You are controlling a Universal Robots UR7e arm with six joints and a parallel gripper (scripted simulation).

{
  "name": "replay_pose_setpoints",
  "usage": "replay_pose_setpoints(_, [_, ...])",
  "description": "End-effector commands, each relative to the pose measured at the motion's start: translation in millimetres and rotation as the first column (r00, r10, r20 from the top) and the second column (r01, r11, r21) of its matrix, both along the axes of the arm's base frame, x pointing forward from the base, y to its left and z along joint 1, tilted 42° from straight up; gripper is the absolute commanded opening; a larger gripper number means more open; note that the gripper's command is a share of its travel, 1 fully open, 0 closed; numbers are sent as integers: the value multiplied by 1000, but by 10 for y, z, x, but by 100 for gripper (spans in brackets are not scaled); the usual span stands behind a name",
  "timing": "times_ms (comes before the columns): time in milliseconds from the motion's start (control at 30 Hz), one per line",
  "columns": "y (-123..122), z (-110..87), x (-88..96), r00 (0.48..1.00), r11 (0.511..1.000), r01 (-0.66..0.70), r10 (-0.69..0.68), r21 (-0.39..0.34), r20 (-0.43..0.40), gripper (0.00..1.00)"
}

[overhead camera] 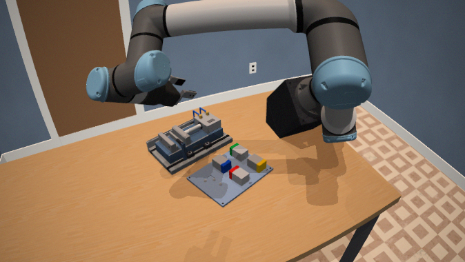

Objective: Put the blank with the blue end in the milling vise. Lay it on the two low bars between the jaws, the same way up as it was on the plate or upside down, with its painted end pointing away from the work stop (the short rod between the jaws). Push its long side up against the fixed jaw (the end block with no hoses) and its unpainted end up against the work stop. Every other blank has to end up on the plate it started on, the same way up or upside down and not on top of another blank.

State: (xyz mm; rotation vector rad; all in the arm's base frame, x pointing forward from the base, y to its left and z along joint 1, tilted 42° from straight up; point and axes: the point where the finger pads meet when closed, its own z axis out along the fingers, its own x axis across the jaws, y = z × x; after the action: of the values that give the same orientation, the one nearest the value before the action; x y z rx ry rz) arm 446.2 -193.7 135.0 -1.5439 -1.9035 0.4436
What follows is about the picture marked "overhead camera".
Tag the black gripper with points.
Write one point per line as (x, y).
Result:
(166, 95)

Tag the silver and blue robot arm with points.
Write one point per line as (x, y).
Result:
(340, 78)

